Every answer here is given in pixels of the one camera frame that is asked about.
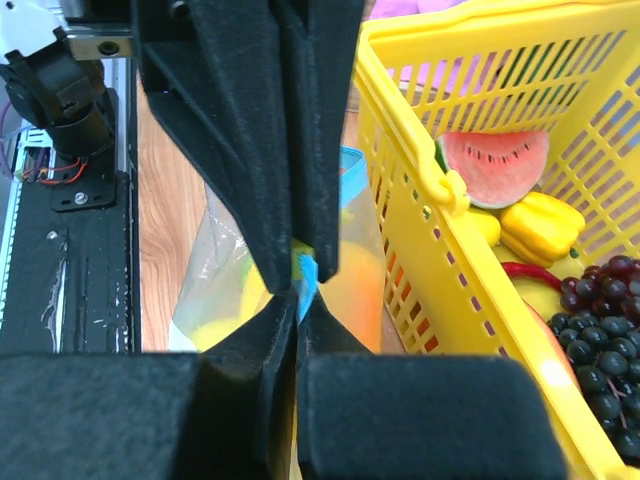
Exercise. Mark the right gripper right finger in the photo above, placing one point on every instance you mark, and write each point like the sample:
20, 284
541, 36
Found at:
367, 416

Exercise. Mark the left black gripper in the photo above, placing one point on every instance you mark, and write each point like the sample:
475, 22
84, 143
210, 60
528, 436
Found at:
98, 29

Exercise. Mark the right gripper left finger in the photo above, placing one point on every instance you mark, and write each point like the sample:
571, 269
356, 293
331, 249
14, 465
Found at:
222, 414

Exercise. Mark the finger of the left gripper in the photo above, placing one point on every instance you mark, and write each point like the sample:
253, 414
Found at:
211, 74
318, 42

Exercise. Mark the clear zip top bag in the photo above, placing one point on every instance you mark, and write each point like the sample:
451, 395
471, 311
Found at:
223, 288

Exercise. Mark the yellow mango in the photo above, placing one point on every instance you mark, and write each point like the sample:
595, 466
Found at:
354, 295

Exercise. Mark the large yellow lemon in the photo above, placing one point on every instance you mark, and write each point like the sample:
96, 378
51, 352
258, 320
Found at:
231, 312

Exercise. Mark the pink hanging shirt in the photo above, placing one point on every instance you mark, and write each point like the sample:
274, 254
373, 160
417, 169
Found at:
426, 47

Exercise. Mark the red chili pepper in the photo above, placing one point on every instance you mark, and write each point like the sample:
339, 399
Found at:
539, 274

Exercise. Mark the watermelon slice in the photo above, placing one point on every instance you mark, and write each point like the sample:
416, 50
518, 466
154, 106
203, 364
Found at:
498, 169

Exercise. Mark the yellow pear fruit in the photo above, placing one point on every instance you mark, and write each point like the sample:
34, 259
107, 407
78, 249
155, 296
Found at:
488, 225

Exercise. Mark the yellow plastic basket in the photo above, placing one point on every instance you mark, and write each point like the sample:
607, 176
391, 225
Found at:
571, 70

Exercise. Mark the dark grape bunch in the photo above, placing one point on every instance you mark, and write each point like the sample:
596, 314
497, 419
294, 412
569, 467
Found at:
603, 355

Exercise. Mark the purple grape bunch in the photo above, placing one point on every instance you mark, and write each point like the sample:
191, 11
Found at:
607, 290

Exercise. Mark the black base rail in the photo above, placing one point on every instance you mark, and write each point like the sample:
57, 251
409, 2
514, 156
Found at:
70, 278

